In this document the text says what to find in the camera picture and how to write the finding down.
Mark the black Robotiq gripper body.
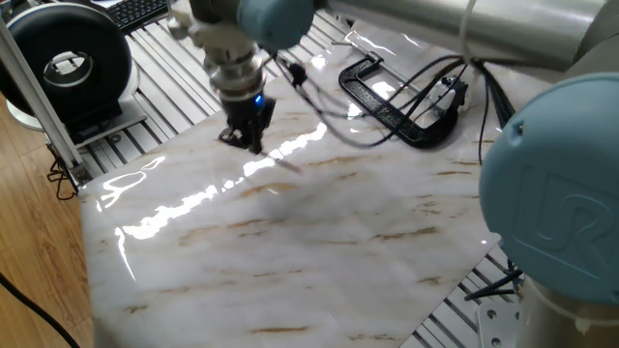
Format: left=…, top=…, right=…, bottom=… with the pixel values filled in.
left=221, top=91, right=278, bottom=140

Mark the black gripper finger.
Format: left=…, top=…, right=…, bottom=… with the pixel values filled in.
left=244, top=126, right=265, bottom=156
left=217, top=127, right=246, bottom=147

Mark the red pencil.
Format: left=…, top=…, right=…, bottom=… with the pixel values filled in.
left=260, top=150, right=304, bottom=175

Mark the white marble pattern board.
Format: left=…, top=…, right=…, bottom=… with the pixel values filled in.
left=76, top=18, right=570, bottom=348

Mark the black C-clamp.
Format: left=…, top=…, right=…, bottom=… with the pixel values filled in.
left=338, top=51, right=469, bottom=150

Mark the black keyboard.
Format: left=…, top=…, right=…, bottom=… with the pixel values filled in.
left=103, top=0, right=171, bottom=33

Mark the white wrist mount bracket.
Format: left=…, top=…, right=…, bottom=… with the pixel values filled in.
left=168, top=0, right=258, bottom=55

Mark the black wrist cable bundle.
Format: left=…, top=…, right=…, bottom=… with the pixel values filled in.
left=269, top=52, right=515, bottom=166

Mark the white flat base plate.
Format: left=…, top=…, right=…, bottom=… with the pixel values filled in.
left=5, top=60, right=149, bottom=149

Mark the black tangled cable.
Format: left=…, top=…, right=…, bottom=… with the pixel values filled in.
left=45, top=156, right=79, bottom=202

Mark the aluminium frame extrusion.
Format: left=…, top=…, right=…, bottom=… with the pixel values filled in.
left=0, top=18, right=94, bottom=188

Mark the black ring shaped device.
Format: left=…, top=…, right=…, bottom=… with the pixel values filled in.
left=0, top=2, right=134, bottom=123

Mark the black floor cable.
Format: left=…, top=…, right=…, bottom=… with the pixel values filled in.
left=0, top=272, right=82, bottom=348

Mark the thick black table cable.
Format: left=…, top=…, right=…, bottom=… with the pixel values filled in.
left=462, top=268, right=524, bottom=303

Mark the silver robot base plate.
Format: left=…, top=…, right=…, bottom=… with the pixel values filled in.
left=475, top=302, right=521, bottom=348

